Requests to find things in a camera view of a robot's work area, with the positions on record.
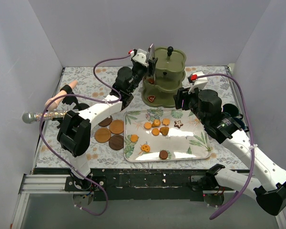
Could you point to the brown heart cookie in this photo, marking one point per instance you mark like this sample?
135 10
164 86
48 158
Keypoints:
164 130

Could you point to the leaf-patterned white tray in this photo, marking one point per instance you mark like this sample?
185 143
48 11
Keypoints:
190 142

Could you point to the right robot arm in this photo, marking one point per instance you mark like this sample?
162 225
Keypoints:
268 186

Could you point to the light wooden coaster upper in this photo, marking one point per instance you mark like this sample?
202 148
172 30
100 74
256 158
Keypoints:
116 127

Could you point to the dark blue mug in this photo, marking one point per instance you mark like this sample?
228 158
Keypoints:
232 110
241 123

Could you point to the green three-tier cake stand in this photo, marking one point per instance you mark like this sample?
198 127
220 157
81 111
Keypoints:
169 75

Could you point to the dark wooden coaster lower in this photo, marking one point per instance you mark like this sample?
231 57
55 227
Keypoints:
116 142

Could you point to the light wooden coaster lower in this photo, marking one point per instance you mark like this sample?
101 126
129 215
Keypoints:
102 135

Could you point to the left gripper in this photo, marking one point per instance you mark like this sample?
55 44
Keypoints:
151 65

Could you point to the dark wooden coaster upper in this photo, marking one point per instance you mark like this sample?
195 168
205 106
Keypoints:
106 122

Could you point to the white-iced star cookie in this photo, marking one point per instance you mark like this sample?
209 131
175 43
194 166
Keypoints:
178 124

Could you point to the dark chocolate round cookie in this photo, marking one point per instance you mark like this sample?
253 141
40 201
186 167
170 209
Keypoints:
163 154

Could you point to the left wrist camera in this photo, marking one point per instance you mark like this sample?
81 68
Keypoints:
140 56

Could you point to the brown star cookie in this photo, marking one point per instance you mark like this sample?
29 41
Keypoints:
150 80

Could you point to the light wooden coaster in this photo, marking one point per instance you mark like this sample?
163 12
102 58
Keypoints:
102 135
116 127

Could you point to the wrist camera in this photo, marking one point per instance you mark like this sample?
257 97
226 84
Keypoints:
140 56
196 82

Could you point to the silver glitter microphone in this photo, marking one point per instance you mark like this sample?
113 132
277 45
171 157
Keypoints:
31 117

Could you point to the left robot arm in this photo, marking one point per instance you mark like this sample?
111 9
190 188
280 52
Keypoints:
75 132

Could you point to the red iced heart cookie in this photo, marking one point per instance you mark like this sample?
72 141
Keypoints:
151 98

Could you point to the metal serving tongs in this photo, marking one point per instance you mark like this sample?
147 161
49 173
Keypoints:
152 62

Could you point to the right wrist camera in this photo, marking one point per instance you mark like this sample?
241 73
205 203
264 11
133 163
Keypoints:
196 82

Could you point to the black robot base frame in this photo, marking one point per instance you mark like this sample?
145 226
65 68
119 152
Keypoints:
149 184

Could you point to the orange flower cookie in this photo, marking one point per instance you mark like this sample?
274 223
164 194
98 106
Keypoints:
166 121

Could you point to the dark wooden coaster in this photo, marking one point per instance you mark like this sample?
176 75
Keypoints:
116 142
106 122

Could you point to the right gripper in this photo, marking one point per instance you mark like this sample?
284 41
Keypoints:
179 99

